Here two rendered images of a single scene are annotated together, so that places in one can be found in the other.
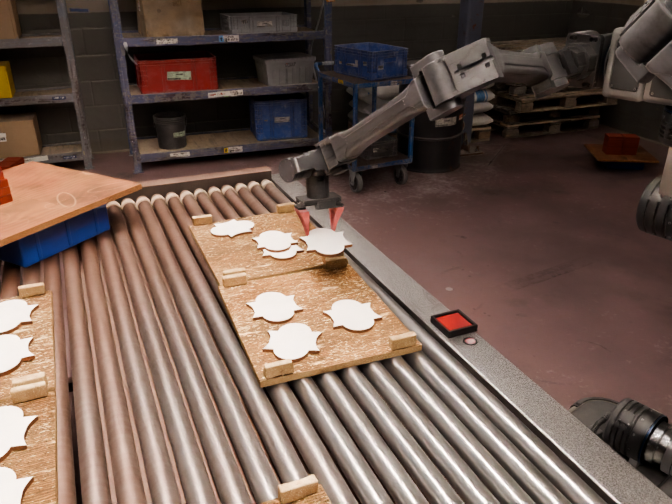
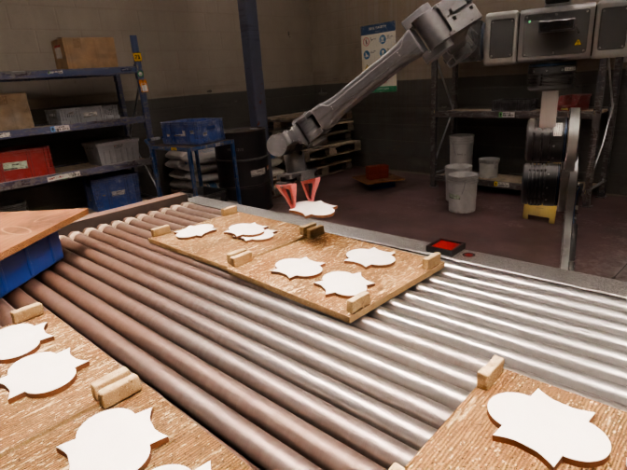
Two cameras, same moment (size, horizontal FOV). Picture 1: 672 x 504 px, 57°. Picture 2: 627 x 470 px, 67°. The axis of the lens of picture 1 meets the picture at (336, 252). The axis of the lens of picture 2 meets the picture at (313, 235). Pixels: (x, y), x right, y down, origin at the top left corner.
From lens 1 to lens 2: 63 cm
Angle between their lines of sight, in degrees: 22
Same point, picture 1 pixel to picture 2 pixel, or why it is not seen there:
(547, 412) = (575, 277)
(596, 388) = not seen: hidden behind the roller
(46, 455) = (199, 438)
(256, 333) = (303, 287)
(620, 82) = (497, 52)
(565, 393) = not seen: hidden behind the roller
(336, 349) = (384, 280)
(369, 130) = (359, 89)
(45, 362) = (105, 365)
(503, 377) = (519, 268)
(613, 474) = not seen: outside the picture
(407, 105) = (402, 55)
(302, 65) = (129, 145)
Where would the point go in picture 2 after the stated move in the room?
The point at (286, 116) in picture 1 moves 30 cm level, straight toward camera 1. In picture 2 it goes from (121, 189) to (125, 194)
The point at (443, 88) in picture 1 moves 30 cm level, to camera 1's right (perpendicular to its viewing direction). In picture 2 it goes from (440, 30) to (543, 26)
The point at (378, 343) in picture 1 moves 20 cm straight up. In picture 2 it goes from (411, 269) to (411, 185)
